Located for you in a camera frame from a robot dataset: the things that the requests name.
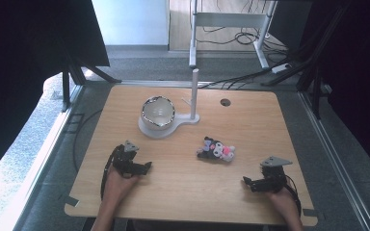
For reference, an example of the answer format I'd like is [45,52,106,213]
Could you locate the black metal stand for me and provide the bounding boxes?
[60,47,123,114]
[260,3,351,120]

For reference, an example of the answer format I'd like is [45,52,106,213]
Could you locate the person's right hand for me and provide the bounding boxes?
[265,185,299,214]

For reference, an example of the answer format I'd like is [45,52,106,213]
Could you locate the metal floor rail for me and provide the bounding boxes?
[297,90,370,231]
[12,84,85,231]

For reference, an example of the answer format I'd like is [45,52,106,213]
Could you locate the person's left hand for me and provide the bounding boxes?
[103,165,140,202]

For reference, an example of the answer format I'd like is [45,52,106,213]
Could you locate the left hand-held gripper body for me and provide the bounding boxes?
[110,140,143,178]

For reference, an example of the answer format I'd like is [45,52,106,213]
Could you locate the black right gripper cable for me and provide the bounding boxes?
[283,174,304,217]

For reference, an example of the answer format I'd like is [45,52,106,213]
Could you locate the metal bowl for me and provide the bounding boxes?
[141,94,176,132]

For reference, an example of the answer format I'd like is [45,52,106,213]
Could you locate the white stand with pole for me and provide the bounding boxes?
[137,67,201,141]

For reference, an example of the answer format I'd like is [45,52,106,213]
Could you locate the white power strip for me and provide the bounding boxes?
[271,63,293,74]

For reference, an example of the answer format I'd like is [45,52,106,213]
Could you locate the black and pink plush toy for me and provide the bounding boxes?
[196,136,237,163]

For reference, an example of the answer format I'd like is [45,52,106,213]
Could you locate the black floor cables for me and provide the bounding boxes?
[195,0,292,91]

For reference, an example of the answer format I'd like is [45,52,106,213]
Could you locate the thin black floor cable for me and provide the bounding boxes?
[72,109,104,173]

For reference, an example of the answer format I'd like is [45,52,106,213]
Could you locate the black curtain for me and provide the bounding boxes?
[0,0,111,186]
[297,0,370,182]

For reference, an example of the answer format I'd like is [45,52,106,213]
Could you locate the white desk frame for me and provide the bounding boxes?
[188,0,279,70]

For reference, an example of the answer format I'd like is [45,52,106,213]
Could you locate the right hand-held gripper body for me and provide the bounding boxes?
[259,156,289,194]

